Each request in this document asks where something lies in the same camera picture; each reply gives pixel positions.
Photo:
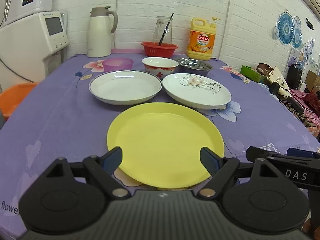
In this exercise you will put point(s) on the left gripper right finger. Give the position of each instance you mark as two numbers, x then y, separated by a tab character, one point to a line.
222	171

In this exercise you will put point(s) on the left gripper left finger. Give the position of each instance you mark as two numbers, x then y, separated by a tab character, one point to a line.
100	171

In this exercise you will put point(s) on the clear glass jar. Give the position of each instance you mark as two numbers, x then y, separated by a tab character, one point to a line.
159	28

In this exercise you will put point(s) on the blue paper fan decoration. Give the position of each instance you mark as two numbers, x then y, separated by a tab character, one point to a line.
288	30

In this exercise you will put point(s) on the red plastic colander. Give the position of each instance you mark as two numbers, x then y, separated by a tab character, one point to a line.
152	49

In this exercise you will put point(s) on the white red-patterned bowl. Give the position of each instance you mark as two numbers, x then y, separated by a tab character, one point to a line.
159	66

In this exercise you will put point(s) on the white blue-rimmed plate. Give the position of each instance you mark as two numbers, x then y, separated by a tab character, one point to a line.
125	87

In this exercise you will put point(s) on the purple plastic bowl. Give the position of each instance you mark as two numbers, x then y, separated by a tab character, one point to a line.
118	63

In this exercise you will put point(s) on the cream thermos jug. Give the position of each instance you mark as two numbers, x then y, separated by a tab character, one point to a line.
101	25

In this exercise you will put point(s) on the green cardboard box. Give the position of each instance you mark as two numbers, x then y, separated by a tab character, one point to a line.
253	75

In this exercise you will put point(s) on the cream tote bag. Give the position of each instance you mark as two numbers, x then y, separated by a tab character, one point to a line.
275	78

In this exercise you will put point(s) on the yellow plastic plate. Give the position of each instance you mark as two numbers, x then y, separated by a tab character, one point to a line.
161	144

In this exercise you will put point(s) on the white floral oval plate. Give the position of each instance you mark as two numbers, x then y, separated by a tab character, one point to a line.
196	91

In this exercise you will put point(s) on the orange plastic basin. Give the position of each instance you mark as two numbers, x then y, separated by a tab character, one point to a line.
13	96

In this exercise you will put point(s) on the white water dispenser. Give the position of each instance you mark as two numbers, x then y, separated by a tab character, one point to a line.
32	38

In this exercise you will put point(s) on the yellow dish soap bottle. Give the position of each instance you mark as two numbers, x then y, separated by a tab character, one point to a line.
201	39

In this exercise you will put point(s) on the black speaker box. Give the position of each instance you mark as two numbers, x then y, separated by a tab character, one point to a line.
294	75

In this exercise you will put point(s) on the black stirring stick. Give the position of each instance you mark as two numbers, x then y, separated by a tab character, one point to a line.
165	30

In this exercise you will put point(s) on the stainless steel bowl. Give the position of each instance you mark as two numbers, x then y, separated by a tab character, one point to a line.
193	66

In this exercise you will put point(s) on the purple floral tablecloth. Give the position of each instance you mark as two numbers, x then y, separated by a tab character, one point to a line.
61	118

